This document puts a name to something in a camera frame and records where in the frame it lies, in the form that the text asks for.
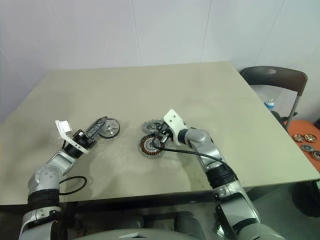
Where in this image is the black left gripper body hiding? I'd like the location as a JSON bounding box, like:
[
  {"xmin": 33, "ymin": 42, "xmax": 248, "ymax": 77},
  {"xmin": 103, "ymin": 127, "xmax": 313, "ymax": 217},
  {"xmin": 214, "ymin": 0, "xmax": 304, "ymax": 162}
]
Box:
[{"xmin": 71, "ymin": 128, "xmax": 98, "ymax": 151}]

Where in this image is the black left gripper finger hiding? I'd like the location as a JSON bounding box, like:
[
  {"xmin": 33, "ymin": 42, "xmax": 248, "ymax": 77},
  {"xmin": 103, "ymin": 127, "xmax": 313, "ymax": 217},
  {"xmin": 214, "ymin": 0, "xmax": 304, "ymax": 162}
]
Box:
[
  {"xmin": 84, "ymin": 116, "xmax": 108, "ymax": 137},
  {"xmin": 87, "ymin": 119, "xmax": 109, "ymax": 142}
]

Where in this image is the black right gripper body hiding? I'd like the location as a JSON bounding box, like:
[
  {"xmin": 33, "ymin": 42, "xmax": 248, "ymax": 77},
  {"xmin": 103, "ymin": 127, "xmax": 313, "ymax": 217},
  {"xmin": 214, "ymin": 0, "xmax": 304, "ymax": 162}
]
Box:
[{"xmin": 156, "ymin": 122, "xmax": 176, "ymax": 145}]

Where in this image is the grey motor housing lid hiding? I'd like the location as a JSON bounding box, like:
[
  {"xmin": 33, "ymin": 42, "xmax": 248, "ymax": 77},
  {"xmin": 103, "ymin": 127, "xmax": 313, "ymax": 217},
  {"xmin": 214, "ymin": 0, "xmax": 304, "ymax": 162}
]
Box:
[{"xmin": 141, "ymin": 119, "xmax": 164, "ymax": 135}]

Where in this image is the motor housing with copper stator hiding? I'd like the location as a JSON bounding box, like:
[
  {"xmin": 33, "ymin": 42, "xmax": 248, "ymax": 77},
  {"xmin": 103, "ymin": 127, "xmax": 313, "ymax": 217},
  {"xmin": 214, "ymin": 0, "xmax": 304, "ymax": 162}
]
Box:
[{"xmin": 136, "ymin": 134, "xmax": 166, "ymax": 159}]

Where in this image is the grey robot torso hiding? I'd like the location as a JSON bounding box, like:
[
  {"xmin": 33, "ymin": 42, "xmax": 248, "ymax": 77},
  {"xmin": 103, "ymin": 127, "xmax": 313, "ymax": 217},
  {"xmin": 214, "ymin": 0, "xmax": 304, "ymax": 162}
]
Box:
[{"xmin": 81, "ymin": 225, "xmax": 183, "ymax": 240}]

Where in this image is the black folding chair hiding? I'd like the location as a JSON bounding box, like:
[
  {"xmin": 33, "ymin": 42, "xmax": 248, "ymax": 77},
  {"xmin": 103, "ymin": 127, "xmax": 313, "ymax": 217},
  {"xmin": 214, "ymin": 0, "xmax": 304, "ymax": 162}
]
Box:
[{"xmin": 239, "ymin": 65, "xmax": 309, "ymax": 132}]

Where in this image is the orange stool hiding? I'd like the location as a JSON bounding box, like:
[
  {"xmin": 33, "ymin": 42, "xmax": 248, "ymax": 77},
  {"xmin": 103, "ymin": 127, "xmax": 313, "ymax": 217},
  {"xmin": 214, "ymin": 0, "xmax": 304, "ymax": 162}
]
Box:
[{"xmin": 286, "ymin": 119, "xmax": 320, "ymax": 174}]

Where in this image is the black trash bin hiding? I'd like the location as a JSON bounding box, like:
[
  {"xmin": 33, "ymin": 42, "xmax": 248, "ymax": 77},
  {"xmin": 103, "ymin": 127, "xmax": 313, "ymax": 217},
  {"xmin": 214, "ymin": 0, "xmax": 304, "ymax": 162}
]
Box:
[{"xmin": 291, "ymin": 178, "xmax": 320, "ymax": 218}]

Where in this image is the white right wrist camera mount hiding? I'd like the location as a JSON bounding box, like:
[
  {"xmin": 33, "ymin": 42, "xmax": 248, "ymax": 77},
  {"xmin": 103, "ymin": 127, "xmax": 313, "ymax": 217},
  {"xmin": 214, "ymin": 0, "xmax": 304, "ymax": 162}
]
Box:
[{"xmin": 163, "ymin": 108, "xmax": 189, "ymax": 146}]

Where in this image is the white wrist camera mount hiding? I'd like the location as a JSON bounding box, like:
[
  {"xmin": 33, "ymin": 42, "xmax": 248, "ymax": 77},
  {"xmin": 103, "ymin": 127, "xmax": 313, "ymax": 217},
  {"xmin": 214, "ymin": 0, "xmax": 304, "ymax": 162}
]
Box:
[
  {"xmin": 163, "ymin": 108, "xmax": 189, "ymax": 146},
  {"xmin": 54, "ymin": 119, "xmax": 90, "ymax": 155}
]

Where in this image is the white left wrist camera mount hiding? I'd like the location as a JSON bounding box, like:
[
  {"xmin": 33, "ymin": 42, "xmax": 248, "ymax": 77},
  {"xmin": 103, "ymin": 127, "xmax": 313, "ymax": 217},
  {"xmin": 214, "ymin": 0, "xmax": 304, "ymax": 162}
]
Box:
[{"xmin": 54, "ymin": 119, "xmax": 90, "ymax": 155}]

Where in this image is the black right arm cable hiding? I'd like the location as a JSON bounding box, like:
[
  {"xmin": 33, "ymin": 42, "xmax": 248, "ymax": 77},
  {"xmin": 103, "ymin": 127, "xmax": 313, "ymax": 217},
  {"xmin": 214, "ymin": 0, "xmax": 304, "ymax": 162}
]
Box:
[{"xmin": 149, "ymin": 138, "xmax": 223, "ymax": 166}]

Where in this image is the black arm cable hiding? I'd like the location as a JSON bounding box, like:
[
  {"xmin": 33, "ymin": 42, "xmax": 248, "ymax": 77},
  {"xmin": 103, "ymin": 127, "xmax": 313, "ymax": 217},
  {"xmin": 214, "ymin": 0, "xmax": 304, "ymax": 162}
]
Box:
[
  {"xmin": 58, "ymin": 176, "xmax": 88, "ymax": 196},
  {"xmin": 149, "ymin": 138, "xmax": 223, "ymax": 166}
]

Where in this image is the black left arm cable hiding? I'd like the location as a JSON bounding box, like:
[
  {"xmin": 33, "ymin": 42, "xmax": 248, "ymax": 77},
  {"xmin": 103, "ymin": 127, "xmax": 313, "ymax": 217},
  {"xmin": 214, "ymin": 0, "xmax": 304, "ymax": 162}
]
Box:
[{"xmin": 58, "ymin": 176, "xmax": 88, "ymax": 196}]

